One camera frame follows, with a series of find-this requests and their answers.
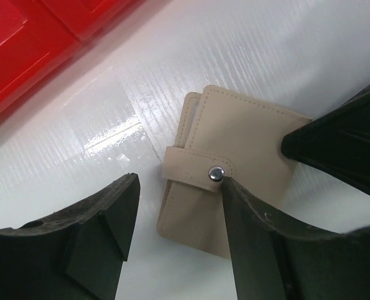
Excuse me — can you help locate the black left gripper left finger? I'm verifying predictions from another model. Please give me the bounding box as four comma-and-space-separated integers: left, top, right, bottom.
0, 173, 140, 299

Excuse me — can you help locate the red right plastic bin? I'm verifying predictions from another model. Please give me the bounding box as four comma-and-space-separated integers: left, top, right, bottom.
42, 0, 133, 40

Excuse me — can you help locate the red middle plastic bin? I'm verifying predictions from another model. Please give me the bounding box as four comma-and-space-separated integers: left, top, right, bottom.
0, 1, 80, 114

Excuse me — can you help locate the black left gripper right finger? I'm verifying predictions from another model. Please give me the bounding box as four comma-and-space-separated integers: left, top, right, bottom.
221, 177, 370, 299

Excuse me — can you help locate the red plastic bin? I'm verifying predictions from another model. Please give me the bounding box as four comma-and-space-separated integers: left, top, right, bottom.
0, 1, 80, 114
42, 0, 133, 40

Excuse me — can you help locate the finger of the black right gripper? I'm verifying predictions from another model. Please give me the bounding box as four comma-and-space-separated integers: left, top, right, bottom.
281, 84, 370, 195

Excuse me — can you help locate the beige leather card holder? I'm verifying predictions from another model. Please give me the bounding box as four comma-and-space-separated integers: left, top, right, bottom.
157, 85, 310, 258

